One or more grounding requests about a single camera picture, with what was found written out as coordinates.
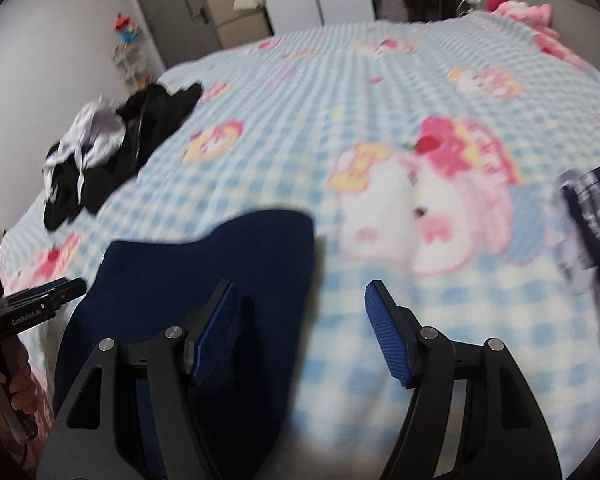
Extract blue checked printed blanket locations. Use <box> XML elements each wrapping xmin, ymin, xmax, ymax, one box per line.
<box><xmin>0</xmin><ymin>10</ymin><xmax>600</xmax><ymax>480</ymax></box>

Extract beige cabinet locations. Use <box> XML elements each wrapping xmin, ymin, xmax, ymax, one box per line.
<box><xmin>203</xmin><ymin>0</ymin><xmax>275</xmax><ymax>50</ymax></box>

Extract navy pants with white stripes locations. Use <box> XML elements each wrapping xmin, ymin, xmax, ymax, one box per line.
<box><xmin>52</xmin><ymin>210</ymin><xmax>326</xmax><ymax>480</ymax></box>

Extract pink plush toy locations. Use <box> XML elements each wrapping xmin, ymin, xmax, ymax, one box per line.
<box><xmin>495</xmin><ymin>1</ymin><xmax>588</xmax><ymax>71</ymax></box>

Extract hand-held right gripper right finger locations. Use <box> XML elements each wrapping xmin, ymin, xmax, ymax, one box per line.
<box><xmin>364</xmin><ymin>280</ymin><xmax>563</xmax><ymax>480</ymax></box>

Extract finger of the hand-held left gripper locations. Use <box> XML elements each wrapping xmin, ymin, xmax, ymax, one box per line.
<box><xmin>7</xmin><ymin>276</ymin><xmax>88</xmax><ymax>311</ymax></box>

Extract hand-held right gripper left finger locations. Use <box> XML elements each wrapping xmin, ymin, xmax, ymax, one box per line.
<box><xmin>35</xmin><ymin>279</ymin><xmax>241</xmax><ymax>480</ymax></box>

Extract white garment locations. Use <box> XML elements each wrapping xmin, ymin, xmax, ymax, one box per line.
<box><xmin>42</xmin><ymin>100</ymin><xmax>127</xmax><ymax>206</ymax></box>

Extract person's left hand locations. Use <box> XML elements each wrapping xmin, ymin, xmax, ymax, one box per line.
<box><xmin>0</xmin><ymin>345</ymin><xmax>36</xmax><ymax>411</ymax></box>

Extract black and white clothes pile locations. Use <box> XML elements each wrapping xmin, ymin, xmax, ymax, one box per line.
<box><xmin>42</xmin><ymin>82</ymin><xmax>203</xmax><ymax>231</ymax></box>

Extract grey padded headboard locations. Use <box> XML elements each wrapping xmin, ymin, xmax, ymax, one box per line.
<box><xmin>482</xmin><ymin>0</ymin><xmax>600</xmax><ymax>86</ymax></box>

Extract red and blue toy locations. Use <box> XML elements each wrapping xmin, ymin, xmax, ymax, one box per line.
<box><xmin>112</xmin><ymin>12</ymin><xmax>142</xmax><ymax>43</ymax></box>

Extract navy plaid garment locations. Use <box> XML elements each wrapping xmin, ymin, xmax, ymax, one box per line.
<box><xmin>555</xmin><ymin>157</ymin><xmax>600</xmax><ymax>351</ymax></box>

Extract grey door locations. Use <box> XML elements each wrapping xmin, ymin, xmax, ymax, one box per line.
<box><xmin>131</xmin><ymin>0</ymin><xmax>223</xmax><ymax>71</ymax></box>

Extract white toy shelf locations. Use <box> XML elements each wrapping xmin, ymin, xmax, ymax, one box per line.
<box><xmin>111</xmin><ymin>12</ymin><xmax>156</xmax><ymax>93</ymax></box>

